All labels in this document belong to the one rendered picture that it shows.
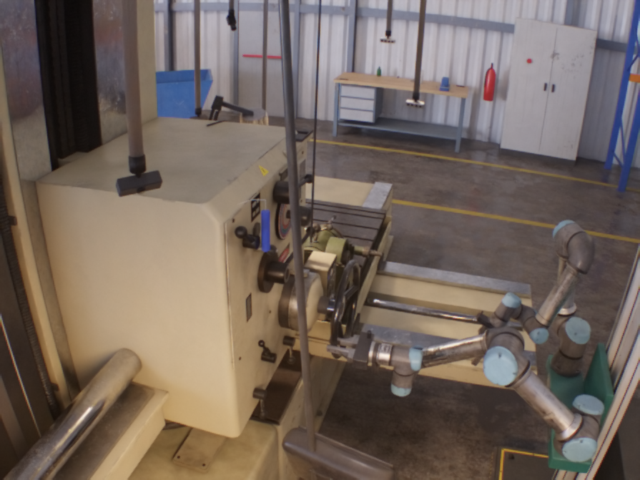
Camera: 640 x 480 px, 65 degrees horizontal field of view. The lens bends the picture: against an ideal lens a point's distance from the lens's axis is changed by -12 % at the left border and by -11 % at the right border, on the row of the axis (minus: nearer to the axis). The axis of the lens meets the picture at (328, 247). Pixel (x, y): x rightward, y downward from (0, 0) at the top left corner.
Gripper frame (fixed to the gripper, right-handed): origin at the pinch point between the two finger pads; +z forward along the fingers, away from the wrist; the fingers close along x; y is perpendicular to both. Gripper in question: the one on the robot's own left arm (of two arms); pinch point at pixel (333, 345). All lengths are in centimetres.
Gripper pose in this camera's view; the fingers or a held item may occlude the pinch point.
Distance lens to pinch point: 202.5
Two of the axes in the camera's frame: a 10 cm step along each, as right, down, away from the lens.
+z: -9.7, -1.6, 2.1
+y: -0.2, -7.5, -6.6
